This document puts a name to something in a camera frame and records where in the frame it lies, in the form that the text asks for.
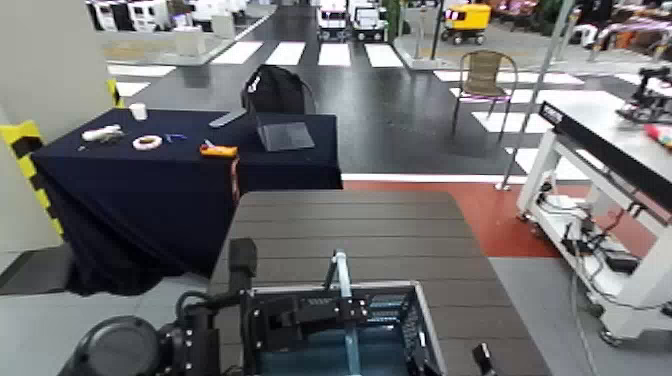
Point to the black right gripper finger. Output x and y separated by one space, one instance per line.
483 359

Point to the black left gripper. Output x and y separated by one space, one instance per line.
202 341

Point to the black robot arm on workbench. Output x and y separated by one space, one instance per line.
648 100

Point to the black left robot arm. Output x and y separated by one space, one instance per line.
115 349

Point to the orange yellow hand tool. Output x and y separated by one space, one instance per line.
218 152

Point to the navy blue tablecloth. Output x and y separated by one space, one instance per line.
147 210

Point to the dark closed laptop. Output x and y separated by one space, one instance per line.
286 136

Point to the grey flat bar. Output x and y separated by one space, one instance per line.
227 119

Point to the blue pen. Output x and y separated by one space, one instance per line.
175 137

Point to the black backpack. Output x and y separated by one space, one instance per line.
275 92

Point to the white tape roll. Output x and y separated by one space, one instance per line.
140 143

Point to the white paper cup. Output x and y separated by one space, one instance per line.
138 111

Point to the yellow black corner guard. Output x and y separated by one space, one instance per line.
114 93
27 157

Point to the grey metal pole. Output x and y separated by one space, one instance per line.
535 94

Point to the white delivery vehicle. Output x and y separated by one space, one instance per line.
332 21
369 22

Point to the brown wicker metal chair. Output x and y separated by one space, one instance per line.
483 73

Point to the red colourful toy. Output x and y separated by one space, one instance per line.
660 134

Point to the yellow delivery vehicle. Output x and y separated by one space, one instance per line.
466 18

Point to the white box pedestal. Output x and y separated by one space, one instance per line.
190 41

